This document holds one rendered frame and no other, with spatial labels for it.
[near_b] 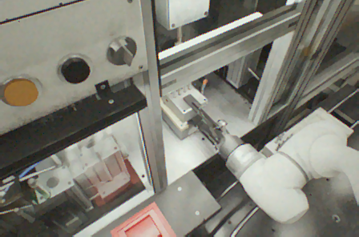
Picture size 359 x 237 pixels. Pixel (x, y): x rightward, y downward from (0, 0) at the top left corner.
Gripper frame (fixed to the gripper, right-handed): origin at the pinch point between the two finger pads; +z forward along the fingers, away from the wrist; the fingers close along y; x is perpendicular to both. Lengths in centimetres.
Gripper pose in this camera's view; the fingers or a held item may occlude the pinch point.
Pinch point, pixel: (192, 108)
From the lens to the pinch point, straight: 79.0
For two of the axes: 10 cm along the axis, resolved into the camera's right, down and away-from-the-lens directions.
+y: 0.0, -6.5, -7.6
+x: -8.2, 4.4, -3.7
